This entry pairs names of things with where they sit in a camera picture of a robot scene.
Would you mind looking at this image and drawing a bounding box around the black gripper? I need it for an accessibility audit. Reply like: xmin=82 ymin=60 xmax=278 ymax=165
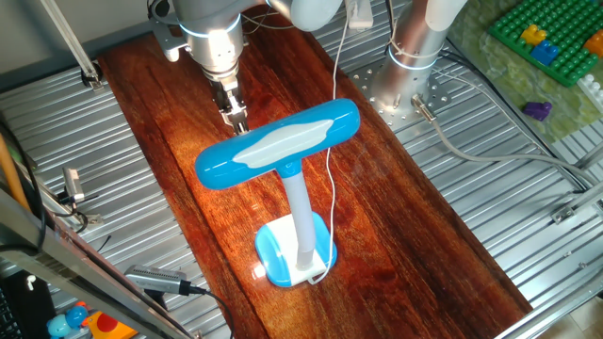
xmin=209 ymin=71 xmax=250 ymax=137

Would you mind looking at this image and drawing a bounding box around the blue and white desk lamp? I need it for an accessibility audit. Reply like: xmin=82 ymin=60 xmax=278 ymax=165
xmin=194 ymin=97 xmax=362 ymax=288

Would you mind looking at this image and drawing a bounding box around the white power adapter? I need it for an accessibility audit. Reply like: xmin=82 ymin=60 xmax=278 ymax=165
xmin=346 ymin=0 xmax=375 ymax=30

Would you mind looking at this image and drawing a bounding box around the slim metal stand pole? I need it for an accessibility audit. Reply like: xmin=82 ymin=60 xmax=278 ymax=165
xmin=40 ymin=0 xmax=106 ymax=91

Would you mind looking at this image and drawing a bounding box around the glossy brown wooden board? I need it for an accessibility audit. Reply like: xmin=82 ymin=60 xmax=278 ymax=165
xmin=96 ymin=4 xmax=533 ymax=339

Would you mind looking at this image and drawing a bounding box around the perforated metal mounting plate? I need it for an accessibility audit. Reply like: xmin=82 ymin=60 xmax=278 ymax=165
xmin=350 ymin=60 xmax=453 ymax=132

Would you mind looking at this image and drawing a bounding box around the orange wooden stick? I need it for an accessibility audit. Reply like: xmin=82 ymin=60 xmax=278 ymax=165
xmin=0 ymin=134 xmax=30 ymax=214

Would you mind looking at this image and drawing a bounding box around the yellow toy with red dot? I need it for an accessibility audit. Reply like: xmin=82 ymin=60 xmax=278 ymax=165
xmin=82 ymin=310 xmax=139 ymax=339

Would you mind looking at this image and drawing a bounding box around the round blue toy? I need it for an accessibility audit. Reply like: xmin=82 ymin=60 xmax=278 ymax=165
xmin=45 ymin=304 xmax=90 ymax=339

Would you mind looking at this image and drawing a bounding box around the green marbled cloth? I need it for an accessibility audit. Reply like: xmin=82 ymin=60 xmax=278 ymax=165
xmin=447 ymin=0 xmax=603 ymax=143

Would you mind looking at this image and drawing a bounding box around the black box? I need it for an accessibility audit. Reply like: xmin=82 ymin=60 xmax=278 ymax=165
xmin=0 ymin=270 xmax=57 ymax=339

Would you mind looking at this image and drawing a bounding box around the purple building block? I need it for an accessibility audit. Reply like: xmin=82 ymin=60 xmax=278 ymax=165
xmin=522 ymin=101 xmax=554 ymax=122

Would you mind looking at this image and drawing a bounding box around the yellow building block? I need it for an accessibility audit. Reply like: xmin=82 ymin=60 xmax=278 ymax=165
xmin=520 ymin=24 xmax=548 ymax=46

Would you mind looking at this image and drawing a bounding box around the blue building block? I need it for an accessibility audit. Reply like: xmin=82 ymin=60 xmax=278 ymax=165
xmin=530 ymin=40 xmax=561 ymax=68

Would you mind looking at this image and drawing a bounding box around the green studded building baseplate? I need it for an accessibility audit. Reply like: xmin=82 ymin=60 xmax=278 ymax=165
xmin=487 ymin=0 xmax=603 ymax=89

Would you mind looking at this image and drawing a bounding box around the white building block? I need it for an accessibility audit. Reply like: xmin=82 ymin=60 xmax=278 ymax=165
xmin=577 ymin=73 xmax=603 ymax=115

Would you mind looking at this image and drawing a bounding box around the orange building block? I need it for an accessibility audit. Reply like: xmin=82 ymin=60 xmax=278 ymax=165
xmin=582 ymin=28 xmax=603 ymax=58

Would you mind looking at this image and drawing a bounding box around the thin white lamp cable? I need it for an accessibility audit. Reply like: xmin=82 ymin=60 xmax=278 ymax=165
xmin=308 ymin=0 xmax=352 ymax=286

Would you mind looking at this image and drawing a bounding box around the gray wrist camera mount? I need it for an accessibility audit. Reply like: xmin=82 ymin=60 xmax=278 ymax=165
xmin=149 ymin=0 xmax=190 ymax=63

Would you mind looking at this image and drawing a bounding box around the small gray camera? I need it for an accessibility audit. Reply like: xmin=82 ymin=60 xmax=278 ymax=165
xmin=61 ymin=167 xmax=87 ymax=204

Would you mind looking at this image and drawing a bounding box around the gray ribbed camera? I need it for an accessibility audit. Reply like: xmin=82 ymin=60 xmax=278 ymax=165
xmin=123 ymin=264 xmax=192 ymax=297

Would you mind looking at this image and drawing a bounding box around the black camera cable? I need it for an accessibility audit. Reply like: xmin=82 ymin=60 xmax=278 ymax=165
xmin=181 ymin=281 xmax=236 ymax=339

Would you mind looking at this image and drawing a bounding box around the large metal frame beam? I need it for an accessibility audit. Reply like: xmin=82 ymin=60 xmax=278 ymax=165
xmin=0 ymin=187 xmax=199 ymax=339

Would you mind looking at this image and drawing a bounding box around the thick gray cable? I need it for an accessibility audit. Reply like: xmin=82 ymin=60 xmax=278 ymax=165
xmin=410 ymin=92 xmax=599 ymax=187

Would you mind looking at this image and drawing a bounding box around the aluminum rail bracket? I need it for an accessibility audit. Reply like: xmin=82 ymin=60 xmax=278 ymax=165
xmin=550 ymin=186 xmax=603 ymax=225

